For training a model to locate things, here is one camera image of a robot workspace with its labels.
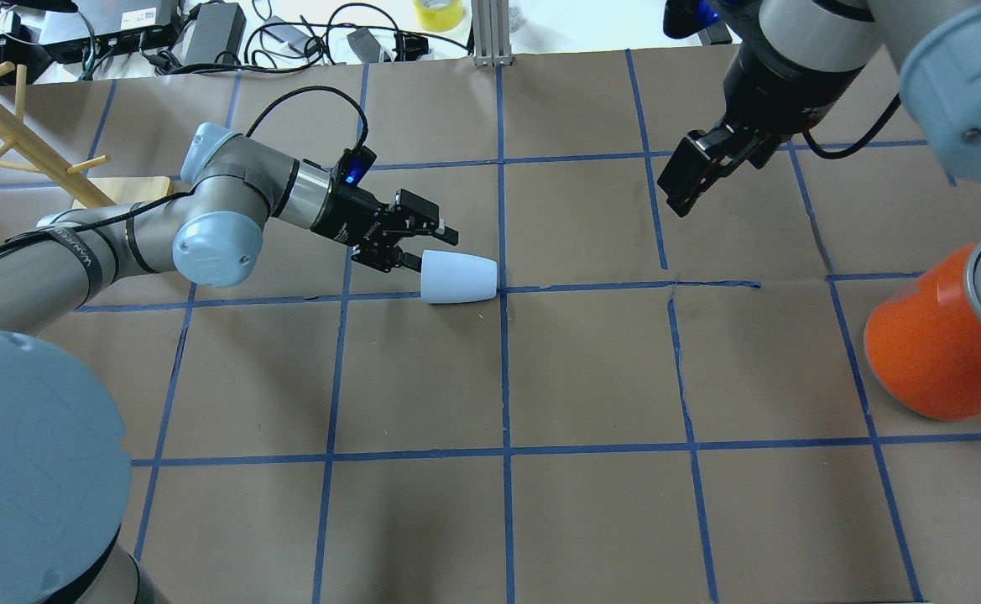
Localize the light blue cup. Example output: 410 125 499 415
420 251 498 305

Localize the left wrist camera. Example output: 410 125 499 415
334 146 378 186

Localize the black power adapter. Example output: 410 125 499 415
183 3 246 65

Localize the yellow tape roll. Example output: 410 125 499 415
412 0 464 32

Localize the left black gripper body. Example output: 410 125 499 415
310 168 403 253

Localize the aluminium frame post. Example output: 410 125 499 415
471 0 514 66

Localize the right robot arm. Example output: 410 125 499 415
656 1 981 217

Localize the wooden cup rack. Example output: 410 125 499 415
0 61 175 209

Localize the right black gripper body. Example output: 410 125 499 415
681 125 785 182

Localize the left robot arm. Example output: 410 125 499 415
0 122 458 603

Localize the orange can with metal lid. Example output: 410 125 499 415
864 241 981 421

